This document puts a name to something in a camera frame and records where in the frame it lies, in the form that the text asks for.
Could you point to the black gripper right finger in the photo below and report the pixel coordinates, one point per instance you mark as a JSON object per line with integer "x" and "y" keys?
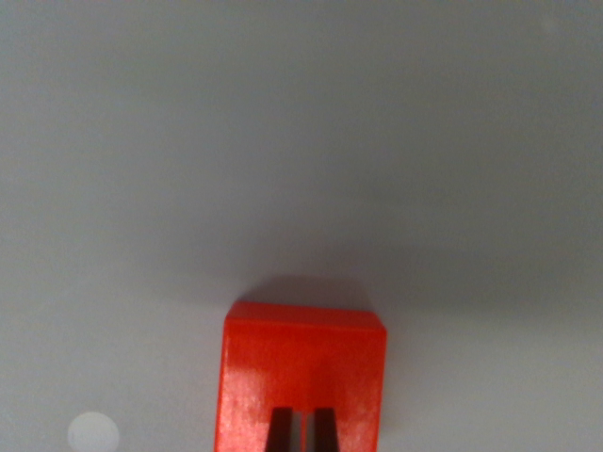
{"x": 326, "y": 431}

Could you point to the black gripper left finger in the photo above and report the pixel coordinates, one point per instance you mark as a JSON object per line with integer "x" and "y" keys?
{"x": 280, "y": 431}

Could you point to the red wooden block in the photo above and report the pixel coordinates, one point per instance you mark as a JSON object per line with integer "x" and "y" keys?
{"x": 301, "y": 358}

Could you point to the white plastic tray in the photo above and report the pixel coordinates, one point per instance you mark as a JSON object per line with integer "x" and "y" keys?
{"x": 301, "y": 141}

